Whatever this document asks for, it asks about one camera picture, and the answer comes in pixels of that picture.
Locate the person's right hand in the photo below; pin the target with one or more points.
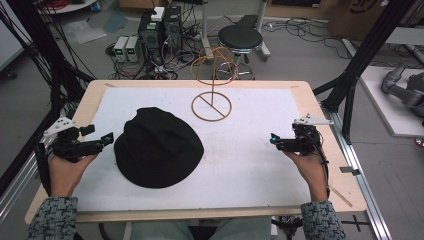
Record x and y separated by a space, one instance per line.
310 173

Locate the white box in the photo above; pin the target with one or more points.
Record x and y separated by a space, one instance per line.
158 14

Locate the black computer tower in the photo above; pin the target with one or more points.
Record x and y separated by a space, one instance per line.
172 28
150 33

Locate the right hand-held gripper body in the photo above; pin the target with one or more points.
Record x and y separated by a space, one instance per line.
303 135

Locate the grey power supply unit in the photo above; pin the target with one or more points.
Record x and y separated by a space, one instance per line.
120 49
132 49

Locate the white table mat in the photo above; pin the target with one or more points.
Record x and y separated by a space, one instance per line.
200 166

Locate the white floor board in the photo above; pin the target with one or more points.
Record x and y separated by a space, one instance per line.
390 100

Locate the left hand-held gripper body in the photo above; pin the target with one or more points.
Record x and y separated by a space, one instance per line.
68 143

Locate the aluminium rail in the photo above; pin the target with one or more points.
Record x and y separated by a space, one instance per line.
16 190
356 173

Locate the cardboard box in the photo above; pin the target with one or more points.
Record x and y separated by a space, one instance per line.
360 16

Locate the black metal frame strut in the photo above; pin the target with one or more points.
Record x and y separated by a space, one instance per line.
360 63
46 56

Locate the black round stool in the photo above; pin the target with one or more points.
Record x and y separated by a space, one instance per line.
240 43

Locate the person's legs in jeans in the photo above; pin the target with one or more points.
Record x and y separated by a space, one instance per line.
200 230

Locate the person's left hand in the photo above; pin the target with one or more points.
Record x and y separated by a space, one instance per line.
66 173

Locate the black bucket hat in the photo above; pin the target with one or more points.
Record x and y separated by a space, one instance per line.
156 148

